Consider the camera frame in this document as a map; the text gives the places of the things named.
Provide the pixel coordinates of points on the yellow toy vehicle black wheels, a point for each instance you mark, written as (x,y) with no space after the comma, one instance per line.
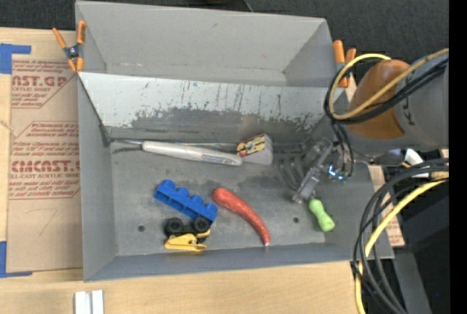
(178,241)

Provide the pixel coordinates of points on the white marker pen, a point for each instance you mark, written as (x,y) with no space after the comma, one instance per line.
(189,152)

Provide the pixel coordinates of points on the brown cardboard board red print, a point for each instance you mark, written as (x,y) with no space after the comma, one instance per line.
(40,144)

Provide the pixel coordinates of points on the grey metal bin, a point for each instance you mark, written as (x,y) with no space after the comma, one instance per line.
(204,49)

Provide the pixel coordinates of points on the red toy chili pepper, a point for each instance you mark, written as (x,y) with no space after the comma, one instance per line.
(242,210)

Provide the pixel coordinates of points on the grey wedge block yellow print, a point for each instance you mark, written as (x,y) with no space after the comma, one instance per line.
(261,153)

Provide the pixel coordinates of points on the light green toy dumbbell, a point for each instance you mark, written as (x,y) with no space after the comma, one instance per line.
(321,215)

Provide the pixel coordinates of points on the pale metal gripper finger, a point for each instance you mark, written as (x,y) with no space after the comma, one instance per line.
(306,186)
(292,172)

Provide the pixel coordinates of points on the blue toy brick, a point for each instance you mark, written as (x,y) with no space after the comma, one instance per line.
(184,200)

